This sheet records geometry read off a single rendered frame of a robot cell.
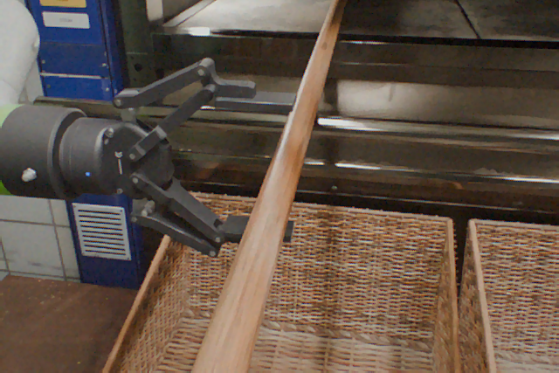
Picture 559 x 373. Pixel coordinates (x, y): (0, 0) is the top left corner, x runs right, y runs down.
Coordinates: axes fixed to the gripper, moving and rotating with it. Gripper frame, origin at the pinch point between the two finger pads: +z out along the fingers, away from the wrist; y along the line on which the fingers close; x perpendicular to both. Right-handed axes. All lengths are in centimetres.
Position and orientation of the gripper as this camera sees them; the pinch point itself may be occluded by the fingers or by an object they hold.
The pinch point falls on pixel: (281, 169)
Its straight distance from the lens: 52.9
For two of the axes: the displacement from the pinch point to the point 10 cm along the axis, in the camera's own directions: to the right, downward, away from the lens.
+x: -1.6, 4.5, -8.8
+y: 0.0, 8.9, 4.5
